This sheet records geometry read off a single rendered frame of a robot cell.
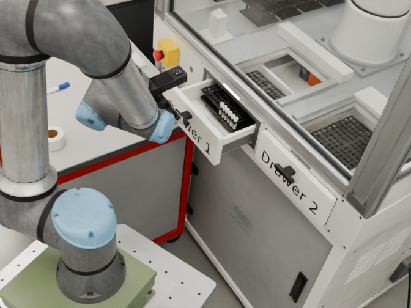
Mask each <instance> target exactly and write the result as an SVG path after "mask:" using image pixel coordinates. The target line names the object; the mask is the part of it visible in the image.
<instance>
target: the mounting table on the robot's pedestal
mask: <svg viewBox="0 0 411 308"><path fill-rule="evenodd" d="M116 240H117V245H118V246H119V247H120V248H122V249H123V250H125V251H127V252H128V253H130V254H131V255H133V256H134V257H136V258H137V259H139V260H140V261H142V262H143V263H145V264H146V265H148V266H149V267H151V268H152V269H154V270H155V271H157V272H158V273H160V274H161V275H163V276H164V277H166V278H168V279H169V280H171V281H172V282H174V283H175V286H173V288H172V289H171V290H170V291H169V293H168V294H167V295H166V296H165V298H164V299H163V300H162V302H161V303H160V304H159V305H158V306H157V308H201V307H202V306H203V305H204V303H205V302H206V301H207V299H208V298H209V296H210V295H211V294H212V292H213V291H214V289H215V288H216V283H215V281H213V280H211V279H210V278H209V277H207V276H205V275H204V274H202V273H201V272H199V271H198V270H196V269H194V268H193V267H191V266H190V265H188V264H187V263H185V262H183V261H182V260H181V259H179V258H177V257H176V256H174V255H172V254H171V253H169V252H168V251H166V250H165V249H163V248H162V247H160V246H159V245H157V244H155V243H154V242H152V241H151V240H149V239H148V238H146V237H144V236H143V235H141V234H140V233H138V232H137V231H135V230H133V229H132V228H130V227H129V226H127V225H126V224H118V225H117V227H116ZM47 247H48V245H46V244H44V243H41V242H39V241H37V240H35V241H34V242H33V243H32V244H31V245H30V246H29V247H27V248H26V249H25V250H24V251H23V252H22V253H21V254H20V255H19V256H17V257H16V258H15V259H14V260H13V261H11V262H10V263H9V264H8V265H7V266H6V267H5V268H4V269H3V270H1V271H0V289H1V288H2V287H3V286H5V285H6V284H7V283H8V282H9V281H10V280H11V279H13V278H14V277H15V276H16V275H17V274H18V273H19V272H20V271H21V270H22V269H23V268H25V267H26V266H27V265H28V264H29V263H30V262H32V261H33V260H34V259H35V258H36V257H37V256H38V255H39V254H40V253H41V252H42V251H44V250H45V249H46V248H47Z"/></svg>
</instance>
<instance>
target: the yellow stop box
mask: <svg viewBox="0 0 411 308"><path fill-rule="evenodd" d="M157 50H159V52H161V54H162V58H161V62H162V63H163V64H164V65H165V66H166V67H167V68H169V67H172V66H175V65H177V64H178V55H179V47H177V46H176V45H175V44H174V43H173V42H172V41H171V40H170V39H169V38H164V39H161V40H158V45H157Z"/></svg>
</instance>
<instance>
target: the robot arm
mask: <svg viewBox="0 0 411 308"><path fill-rule="evenodd" d="M131 56H132V47H131V43H130V40H129V39H128V36H127V35H126V33H125V31H124V30H123V28H122V26H121V25H120V23H119V22H118V21H117V20H116V18H115V17H114V16H113V14H112V13H111V12H110V11H109V10H108V9H107V8H106V7H105V6H104V5H103V4H102V3H101V2H100V1H99V0H0V145H1V156H2V167H1V168H0V225H2V226H4V227H6V228H8V229H13V230H15V231H17V232H20V233H22V234H23V235H26V236H28V237H30V238H33V239H35V240H37V241H39V242H41V243H44V244H46V245H48V246H51V247H52V248H55V249H57V250H59V251H60V254H61V256H60V258H59V261H58V263H57V267H56V279H57V284H58V286H59V289H60V290H61V292H62V293H63V294H64V295H65V296H66V297H67V298H68V299H70V300H72V301H74V302H76V303H81V304H95V303H100V302H102V301H105V300H107V299H109V298H110V297H112V296H113V295H115V294H116V293H117V292H118V291H119V289H120V288H121V286H122V285H123V283H124V280H125V276H126V264H125V259H124V256H123V254H122V253H121V251H120V250H119V248H118V247H117V240H116V227H117V221H116V215H115V213H114V208H113V206H112V204H111V202H110V201H109V199H108V198H107V197H106V196H105V195H104V194H102V193H101V192H99V191H97V190H94V189H91V188H80V189H76V188H73V189H70V190H66V189H64V188H61V187H59V186H58V181H57V171H56V169H55V168H54V167H53V166H52V165H51V164H50V160H49V141H48V103H47V84H46V62H47V61H48V60H49V59H51V58H52V57H55V58H57V59H60V60H63V61H66V62H68V63H70V64H72V65H74V66H76V67H78V68H79V70H80V71H81V72H82V73H83V74H84V75H86V76H87V77H88V78H91V79H92V81H91V83H90V85H89V87H88V89H87V91H86V93H85V95H84V97H83V99H82V100H81V102H80V105H79V106H78V109H77V112H76V114H75V117H76V119H77V121H79V123H81V124H83V125H84V126H86V127H88V128H90V129H93V130H95V131H103V130H104V129H105V128H106V127H107V125H110V126H112V127H115V128H118V129H120V130H124V131H127V132H129V133H132V134H135V135H137V136H140V137H142V138H145V139H148V140H149V141H153V142H157V143H159V144H163V143H165V142H166V141H167V140H168V139H169V137H170V135H171V133H172V131H173V128H174V125H176V124H178V123H180V124H183V117H182V116H181V115H180V114H179V113H178V112H177V111H176V110H175V109H174V108H173V106H172V104H171V103H170V102H169V101H168V100H167V99H166V98H165V96H164V95H163V94H162V93H163V92H166V91H167V90H169V89H172V88H174V87H176V86H179V85H181V84H183V83H185V82H187V73H186V71H185V70H184V69H183V68H182V67H181V66H179V65H178V66H176V67H174V68H171V69H169V70H166V71H164V72H163V73H160V74H158V75H155V76H153V77H151V78H149V77H148V76H147V75H146V74H145V72H144V71H143V70H142V69H141V68H140V67H139V66H137V64H136V63H135V62H134V61H133V59H132V57H131Z"/></svg>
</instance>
